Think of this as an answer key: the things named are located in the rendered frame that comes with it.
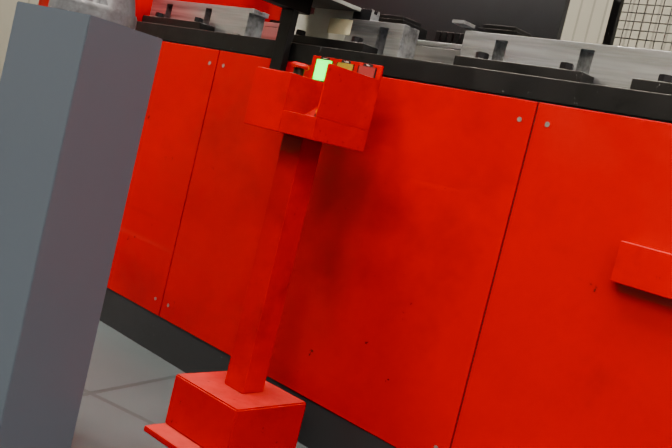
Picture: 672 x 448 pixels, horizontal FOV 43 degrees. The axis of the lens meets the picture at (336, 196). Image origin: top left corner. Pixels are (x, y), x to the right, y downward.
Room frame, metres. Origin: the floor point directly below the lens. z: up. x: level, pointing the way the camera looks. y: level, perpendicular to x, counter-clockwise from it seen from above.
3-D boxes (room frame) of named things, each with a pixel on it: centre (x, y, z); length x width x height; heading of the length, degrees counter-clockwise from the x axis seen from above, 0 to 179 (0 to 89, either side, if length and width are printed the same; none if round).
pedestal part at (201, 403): (1.73, 0.11, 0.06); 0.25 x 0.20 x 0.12; 139
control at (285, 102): (1.76, 0.09, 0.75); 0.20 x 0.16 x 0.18; 49
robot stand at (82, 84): (1.51, 0.49, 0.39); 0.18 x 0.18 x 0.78; 61
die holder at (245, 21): (2.57, 0.51, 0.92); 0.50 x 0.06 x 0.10; 47
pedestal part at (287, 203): (1.76, 0.09, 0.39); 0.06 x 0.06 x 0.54; 49
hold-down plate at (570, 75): (1.74, -0.30, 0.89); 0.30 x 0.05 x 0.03; 47
